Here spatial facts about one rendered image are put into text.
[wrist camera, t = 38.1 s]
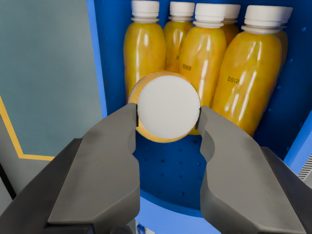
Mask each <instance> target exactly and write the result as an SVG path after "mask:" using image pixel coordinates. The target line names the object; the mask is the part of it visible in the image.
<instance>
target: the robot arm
mask: <svg viewBox="0 0 312 234"><path fill-rule="evenodd" d="M137 107H138V105H137V104H136V103H128V104H127V105H125V106H124V107H122V108H120V109H119V110H117V111H115V112H113V113H112V114H110V115H109V116H107V117H105V118H104V119H102V120H101V121H99V122H98V123H97V124H95V125H94V126H93V127H92V128H90V129H89V130H88V131H87V132H86V133H85V134H84V135H83V136H82V137H81V138H74V139H73V140H72V141H71V142H70V143H69V144H68V145H67V146H66V147H65V148H64V149H63V150H62V151H61V152H60V153H59V154H58V155H57V156H56V157H55V158H53V159H52V160H51V161H50V162H49V163H48V164H47V165H46V166H45V167H44V168H43V169H42V170H41V171H40V172H39V173H38V174H37V175H36V176H35V177H34V178H33V179H32V180H31V181H30V182H29V183H28V184H27V185H26V186H25V187H24V188H23V189H22V190H21V191H20V193H19V194H18V195H17V196H16V197H15V198H14V199H13V201H12V202H11V203H10V204H9V206H8V207H7V208H6V210H5V211H4V212H3V213H2V215H1V216H0V234H133V233H132V231H131V229H130V227H129V226H126V224H128V223H129V222H130V221H132V220H133V219H134V218H136V217H137V215H138V214H139V212H140V173H139V162H138V160H137V159H136V158H135V157H134V156H133V152H134V151H135V149H136V130H135V129H136V127H139V120H138V114H137ZM199 110H200V113H199V117H198V120H197V122H196V124H195V130H198V132H199V133H200V134H201V136H202V142H201V148H200V153H201V154H202V155H203V156H204V158H205V160H206V162H207V165H206V169H205V173H204V177H203V180H202V184H201V189H200V205H201V214H202V216H203V218H204V219H205V220H206V221H207V222H208V223H209V224H211V225H212V226H213V227H214V228H216V229H217V230H218V231H219V232H221V234H312V188H311V187H310V186H308V185H307V184H306V183H305V182H304V181H303V180H302V179H301V178H300V177H299V176H298V175H297V174H296V173H295V172H294V171H293V170H292V169H290V168H289V167H288V166H287V165H286V164H285V163H284V162H283V161H282V160H281V159H280V158H279V157H278V156H277V155H276V154H275V153H274V152H272V151H271V150H270V149H269V148H268V147H261V146H259V144H258V143H257V142H256V141H255V140H254V139H253V138H252V137H250V136H249V135H248V134H247V133H246V132H245V131H244V130H243V129H241V128H240V127H239V126H237V125H236V124H234V123H232V122H231V121H229V120H228V119H226V118H225V117H223V116H222V115H220V114H219V113H217V112H216V111H214V110H212V109H211V108H209V107H207V106H200V108H199Z"/></svg>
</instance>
